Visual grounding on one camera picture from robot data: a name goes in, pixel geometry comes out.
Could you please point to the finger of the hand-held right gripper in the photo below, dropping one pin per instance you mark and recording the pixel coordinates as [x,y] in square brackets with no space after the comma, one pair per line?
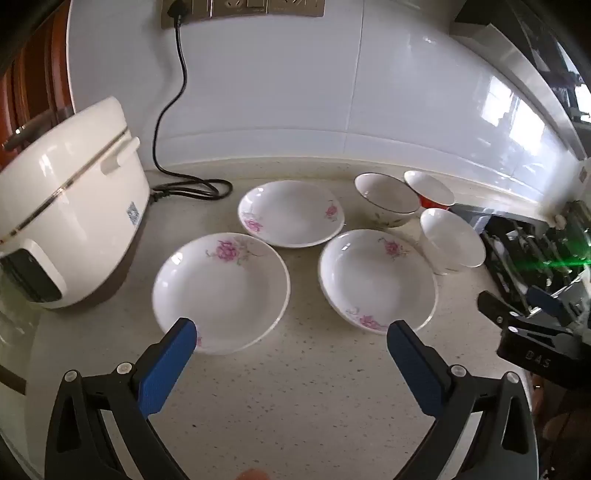
[512,267]
[549,304]

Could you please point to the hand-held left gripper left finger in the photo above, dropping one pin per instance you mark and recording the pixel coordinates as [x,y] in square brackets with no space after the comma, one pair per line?
[168,369]

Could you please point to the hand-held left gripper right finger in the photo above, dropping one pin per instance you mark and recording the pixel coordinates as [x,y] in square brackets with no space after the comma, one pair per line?
[415,369]

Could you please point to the plain white bowl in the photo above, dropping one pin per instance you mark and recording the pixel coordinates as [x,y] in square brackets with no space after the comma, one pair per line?
[450,240]

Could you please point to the white floral plate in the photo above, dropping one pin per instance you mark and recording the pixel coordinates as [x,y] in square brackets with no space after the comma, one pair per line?
[226,295]
[374,277]
[291,214]

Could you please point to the red and white bowl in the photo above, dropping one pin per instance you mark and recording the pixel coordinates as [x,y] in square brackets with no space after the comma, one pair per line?
[429,187]

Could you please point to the white dark-rimmed bowl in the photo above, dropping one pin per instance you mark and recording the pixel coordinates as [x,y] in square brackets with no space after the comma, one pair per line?
[385,196]

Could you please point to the person's right hand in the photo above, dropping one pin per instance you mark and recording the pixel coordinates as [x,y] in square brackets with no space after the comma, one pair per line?
[568,438]

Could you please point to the person's left hand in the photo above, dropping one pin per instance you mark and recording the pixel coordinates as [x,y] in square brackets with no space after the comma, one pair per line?
[255,468]

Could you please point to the black stove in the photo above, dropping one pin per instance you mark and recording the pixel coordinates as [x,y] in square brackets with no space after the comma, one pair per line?
[471,214]

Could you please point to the white rice cooker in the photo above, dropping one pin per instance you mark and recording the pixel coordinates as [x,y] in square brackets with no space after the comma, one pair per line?
[69,198]

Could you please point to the grey range hood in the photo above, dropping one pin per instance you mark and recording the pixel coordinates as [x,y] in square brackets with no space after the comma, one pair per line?
[512,55]

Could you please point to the brown wooden door frame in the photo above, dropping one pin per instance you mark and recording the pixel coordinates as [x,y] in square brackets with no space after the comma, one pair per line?
[27,69]

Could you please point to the wall socket panel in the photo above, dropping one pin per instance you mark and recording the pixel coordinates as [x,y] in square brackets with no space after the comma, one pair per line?
[240,11]

